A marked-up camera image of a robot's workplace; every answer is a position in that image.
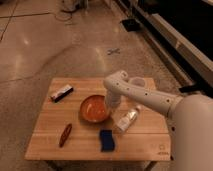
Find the orange ceramic bowl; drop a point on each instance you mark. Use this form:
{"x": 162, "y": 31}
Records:
{"x": 93, "y": 110}

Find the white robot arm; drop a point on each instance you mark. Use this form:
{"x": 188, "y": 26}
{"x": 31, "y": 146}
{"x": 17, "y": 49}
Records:
{"x": 192, "y": 116}

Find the clear plastic cup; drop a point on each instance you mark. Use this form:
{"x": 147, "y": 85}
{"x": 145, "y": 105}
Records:
{"x": 138, "y": 81}

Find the clear plastic bottle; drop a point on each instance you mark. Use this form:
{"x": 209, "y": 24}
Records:
{"x": 123, "y": 124}

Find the black white rectangular box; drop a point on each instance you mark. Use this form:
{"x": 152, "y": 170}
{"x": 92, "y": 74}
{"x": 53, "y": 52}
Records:
{"x": 61, "y": 93}

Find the wooden folding table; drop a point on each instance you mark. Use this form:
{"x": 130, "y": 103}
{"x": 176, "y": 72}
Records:
{"x": 147, "y": 139}

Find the red oblong tool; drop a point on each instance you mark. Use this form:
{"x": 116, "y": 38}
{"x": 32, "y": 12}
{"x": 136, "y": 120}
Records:
{"x": 65, "y": 135}

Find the blue sponge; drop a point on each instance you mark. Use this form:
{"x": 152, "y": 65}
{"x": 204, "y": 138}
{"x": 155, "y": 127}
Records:
{"x": 107, "y": 141}

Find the black floor mat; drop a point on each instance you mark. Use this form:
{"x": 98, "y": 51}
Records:
{"x": 130, "y": 25}

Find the white object with cables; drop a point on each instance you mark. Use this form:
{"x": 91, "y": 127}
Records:
{"x": 73, "y": 5}

